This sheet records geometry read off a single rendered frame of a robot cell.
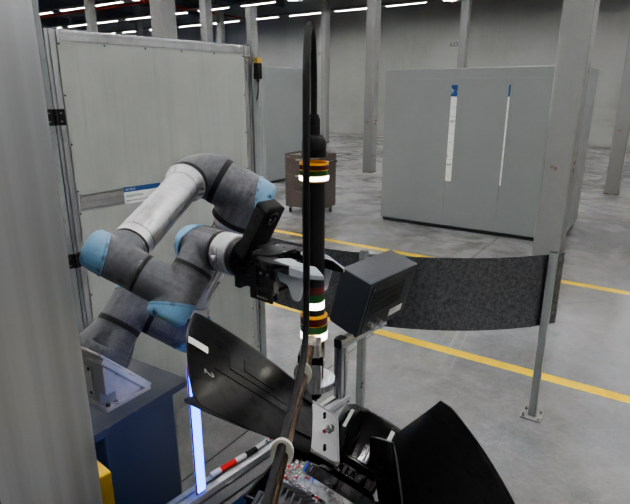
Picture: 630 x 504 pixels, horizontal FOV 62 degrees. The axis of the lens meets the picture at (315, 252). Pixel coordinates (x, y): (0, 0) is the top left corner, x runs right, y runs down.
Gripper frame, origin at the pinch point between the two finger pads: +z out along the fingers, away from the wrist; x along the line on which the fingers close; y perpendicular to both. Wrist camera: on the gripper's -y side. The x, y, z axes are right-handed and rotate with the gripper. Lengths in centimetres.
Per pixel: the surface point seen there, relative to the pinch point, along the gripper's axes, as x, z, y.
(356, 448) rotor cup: 2.7, 8.2, 26.3
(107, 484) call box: 22, -34, 44
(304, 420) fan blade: 8.8, 3.1, 20.7
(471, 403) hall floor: -206, -62, 147
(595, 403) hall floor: -255, -7, 148
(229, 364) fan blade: 16.8, -3.5, 10.6
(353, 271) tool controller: -59, -39, 24
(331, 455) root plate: 6.7, 6.6, 26.1
